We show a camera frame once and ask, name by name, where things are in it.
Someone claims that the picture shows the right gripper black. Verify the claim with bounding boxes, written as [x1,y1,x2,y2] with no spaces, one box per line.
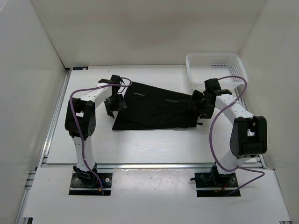
[186,90,215,119]

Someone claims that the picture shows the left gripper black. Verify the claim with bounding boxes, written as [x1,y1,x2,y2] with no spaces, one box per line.
[104,94,127,118]

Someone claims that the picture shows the black shorts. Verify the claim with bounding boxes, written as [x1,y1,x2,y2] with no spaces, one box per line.
[112,82,198,131]

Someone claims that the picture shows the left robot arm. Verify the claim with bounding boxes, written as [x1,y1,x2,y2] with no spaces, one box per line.
[64,83,128,188]

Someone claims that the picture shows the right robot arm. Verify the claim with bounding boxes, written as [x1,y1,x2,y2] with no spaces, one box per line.
[187,90,268,187]

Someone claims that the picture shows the white plastic mesh basket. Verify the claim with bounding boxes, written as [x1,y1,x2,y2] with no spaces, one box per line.
[185,53,248,90]

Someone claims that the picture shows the small dark label sticker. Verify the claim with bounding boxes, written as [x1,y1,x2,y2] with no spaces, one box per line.
[72,66,89,70]

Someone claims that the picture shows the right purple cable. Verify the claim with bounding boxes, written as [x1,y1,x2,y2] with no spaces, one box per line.
[209,76,266,196]

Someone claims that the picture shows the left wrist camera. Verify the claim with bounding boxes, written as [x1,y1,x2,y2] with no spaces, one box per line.
[98,75,123,85]

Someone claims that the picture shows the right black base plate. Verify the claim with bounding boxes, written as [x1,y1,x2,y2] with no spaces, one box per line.
[190,172,241,197]

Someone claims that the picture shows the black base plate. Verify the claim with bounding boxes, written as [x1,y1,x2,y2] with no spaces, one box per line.
[190,172,241,197]
[69,172,113,196]

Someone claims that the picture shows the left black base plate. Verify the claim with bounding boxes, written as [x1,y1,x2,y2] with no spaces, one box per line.
[69,172,113,196]

